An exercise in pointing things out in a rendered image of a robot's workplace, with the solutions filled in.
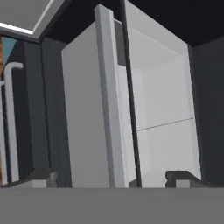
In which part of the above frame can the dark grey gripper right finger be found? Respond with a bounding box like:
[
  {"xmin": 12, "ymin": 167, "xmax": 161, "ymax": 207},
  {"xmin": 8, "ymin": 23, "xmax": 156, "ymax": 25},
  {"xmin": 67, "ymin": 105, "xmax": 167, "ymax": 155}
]
[{"xmin": 164, "ymin": 170, "xmax": 217, "ymax": 188}]

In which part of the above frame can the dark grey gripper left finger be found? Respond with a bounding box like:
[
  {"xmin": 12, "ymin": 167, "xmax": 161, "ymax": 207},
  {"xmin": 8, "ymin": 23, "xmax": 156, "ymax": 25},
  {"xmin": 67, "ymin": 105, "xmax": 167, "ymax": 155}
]
[{"xmin": 5, "ymin": 167, "xmax": 58, "ymax": 188}]

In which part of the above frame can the white fridge door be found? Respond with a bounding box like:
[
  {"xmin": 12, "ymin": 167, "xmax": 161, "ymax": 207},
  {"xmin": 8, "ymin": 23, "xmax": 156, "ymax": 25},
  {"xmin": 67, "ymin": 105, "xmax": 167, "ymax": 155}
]
[{"xmin": 60, "ymin": 20, "xmax": 138, "ymax": 188}]

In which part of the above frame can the white fridge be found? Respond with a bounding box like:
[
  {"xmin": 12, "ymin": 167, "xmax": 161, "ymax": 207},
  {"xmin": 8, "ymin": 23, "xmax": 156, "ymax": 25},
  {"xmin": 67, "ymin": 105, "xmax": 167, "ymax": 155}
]
[{"xmin": 113, "ymin": 0, "xmax": 203, "ymax": 188}]

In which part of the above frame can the dark grey cupboard door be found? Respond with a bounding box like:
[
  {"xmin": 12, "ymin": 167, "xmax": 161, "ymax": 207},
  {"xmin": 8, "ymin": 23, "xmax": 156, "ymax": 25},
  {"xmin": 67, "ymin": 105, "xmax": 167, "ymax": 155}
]
[{"xmin": 4, "ymin": 37, "xmax": 73, "ymax": 188}]

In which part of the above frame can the dark grey cupboard panel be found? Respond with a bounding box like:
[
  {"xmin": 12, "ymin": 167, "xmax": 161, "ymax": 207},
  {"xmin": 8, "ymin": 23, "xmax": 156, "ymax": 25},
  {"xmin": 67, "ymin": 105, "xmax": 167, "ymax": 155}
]
[{"xmin": 187, "ymin": 36, "xmax": 224, "ymax": 188}]

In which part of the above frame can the grey bar cupboard handle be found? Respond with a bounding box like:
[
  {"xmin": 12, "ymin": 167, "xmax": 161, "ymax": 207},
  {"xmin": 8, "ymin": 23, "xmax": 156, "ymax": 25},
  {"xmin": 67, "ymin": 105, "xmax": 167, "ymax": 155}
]
[{"xmin": 3, "ymin": 61, "xmax": 25, "ymax": 182}]

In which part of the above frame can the grey fridge door handle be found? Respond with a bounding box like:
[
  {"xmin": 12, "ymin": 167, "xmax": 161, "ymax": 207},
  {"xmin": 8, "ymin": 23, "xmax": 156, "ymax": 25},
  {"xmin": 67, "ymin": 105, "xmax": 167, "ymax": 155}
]
[{"xmin": 93, "ymin": 3, "xmax": 130, "ymax": 188}]

